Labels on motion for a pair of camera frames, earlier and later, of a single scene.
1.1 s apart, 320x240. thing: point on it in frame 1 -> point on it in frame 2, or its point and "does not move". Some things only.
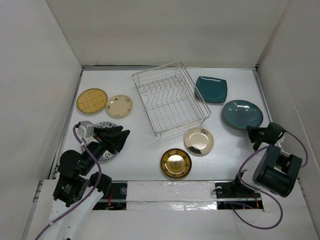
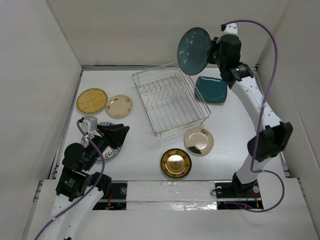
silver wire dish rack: (172, 101) does not move
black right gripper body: (261, 136) -> (220, 63)
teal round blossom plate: (241, 114) -> (192, 52)
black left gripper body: (96, 149) does not move
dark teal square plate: (212, 90) does not move
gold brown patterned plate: (176, 163) does not move
